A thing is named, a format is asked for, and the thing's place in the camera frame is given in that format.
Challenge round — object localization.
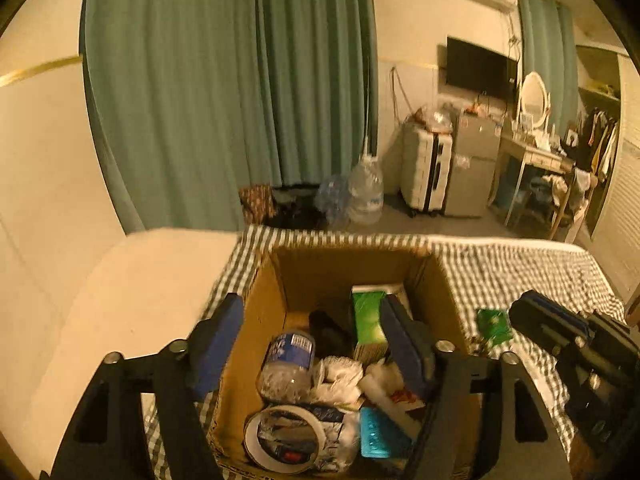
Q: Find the green white booklet box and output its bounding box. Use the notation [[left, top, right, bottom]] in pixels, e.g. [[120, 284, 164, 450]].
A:
[[352, 284, 412, 365]]

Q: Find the white cylindrical tube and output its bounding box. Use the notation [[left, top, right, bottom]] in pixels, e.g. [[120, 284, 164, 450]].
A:
[[358, 375, 421, 441]]

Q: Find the clear plastic water bottle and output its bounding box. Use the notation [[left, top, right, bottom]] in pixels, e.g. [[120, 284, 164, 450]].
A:
[[256, 330, 316, 404]]

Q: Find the white tissue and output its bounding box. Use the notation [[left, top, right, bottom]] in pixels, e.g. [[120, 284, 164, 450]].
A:
[[309, 356, 363, 408]]

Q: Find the green snack packet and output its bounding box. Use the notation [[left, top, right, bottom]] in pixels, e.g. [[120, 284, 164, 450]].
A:
[[476, 309, 512, 348]]

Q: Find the teal blister pack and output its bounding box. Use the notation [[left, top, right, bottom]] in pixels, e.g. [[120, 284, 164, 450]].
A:
[[360, 408, 412, 460]]

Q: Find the white tape roll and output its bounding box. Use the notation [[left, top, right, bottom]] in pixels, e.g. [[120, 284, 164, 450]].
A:
[[243, 405, 326, 474]]

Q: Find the grey white checkered bedsheet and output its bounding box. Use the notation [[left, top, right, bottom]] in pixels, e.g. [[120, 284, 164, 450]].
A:
[[142, 224, 629, 480]]

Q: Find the brown cardboard box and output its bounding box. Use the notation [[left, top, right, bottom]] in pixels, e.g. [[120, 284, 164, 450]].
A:
[[208, 245, 468, 478]]

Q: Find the patterned brown bag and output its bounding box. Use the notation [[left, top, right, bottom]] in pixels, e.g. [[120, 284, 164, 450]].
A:
[[239, 184, 277, 226]]

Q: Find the large clear water jug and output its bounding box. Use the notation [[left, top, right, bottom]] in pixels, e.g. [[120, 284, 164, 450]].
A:
[[347, 138, 384, 226]]

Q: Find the wooden chair with clothes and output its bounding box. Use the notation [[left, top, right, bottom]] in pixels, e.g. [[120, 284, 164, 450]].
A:
[[546, 167, 599, 244]]

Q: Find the white hard-shell suitcase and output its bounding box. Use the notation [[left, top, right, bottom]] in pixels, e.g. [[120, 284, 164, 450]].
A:
[[400, 122, 454, 214]]

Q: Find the white dressing table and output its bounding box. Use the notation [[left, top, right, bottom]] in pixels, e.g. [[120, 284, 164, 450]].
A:
[[488, 134, 575, 228]]

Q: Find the silver mini fridge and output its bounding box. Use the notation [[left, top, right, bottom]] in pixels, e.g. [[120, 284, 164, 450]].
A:
[[444, 113, 501, 218]]

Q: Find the oval white vanity mirror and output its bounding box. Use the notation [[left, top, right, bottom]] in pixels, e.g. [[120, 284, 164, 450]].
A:
[[518, 72, 551, 132]]

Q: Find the teal window curtain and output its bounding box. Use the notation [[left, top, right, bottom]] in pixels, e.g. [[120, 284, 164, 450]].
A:
[[518, 0, 578, 138], [79, 0, 378, 233]]

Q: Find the white louvered wardrobe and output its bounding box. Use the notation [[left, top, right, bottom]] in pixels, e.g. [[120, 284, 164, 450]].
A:
[[576, 42, 639, 304]]

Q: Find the teal right window curtain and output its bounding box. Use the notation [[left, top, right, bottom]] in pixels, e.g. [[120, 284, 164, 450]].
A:
[[518, 0, 578, 138]]

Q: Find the black wall television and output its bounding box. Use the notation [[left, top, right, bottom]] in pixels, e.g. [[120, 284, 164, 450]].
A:
[[446, 37, 518, 103]]

